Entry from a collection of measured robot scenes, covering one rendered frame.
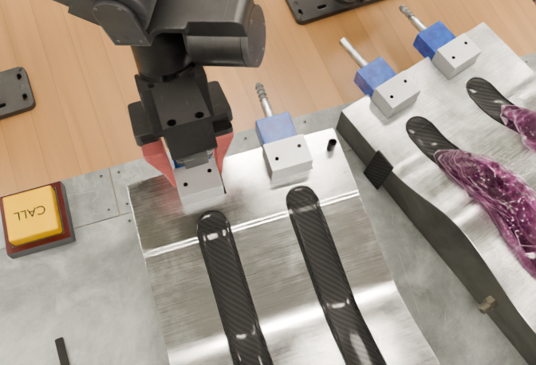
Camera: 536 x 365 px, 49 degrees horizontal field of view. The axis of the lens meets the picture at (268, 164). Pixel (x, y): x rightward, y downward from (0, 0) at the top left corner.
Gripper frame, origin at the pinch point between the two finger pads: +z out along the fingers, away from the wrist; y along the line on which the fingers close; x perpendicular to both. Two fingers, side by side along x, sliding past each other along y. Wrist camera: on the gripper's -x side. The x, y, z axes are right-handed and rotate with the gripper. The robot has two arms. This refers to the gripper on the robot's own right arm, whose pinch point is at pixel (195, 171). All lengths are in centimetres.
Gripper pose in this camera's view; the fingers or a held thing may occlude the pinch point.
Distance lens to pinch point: 67.4
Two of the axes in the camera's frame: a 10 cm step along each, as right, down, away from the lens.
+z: 1.2, 7.5, 6.5
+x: -2.9, -5.9, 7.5
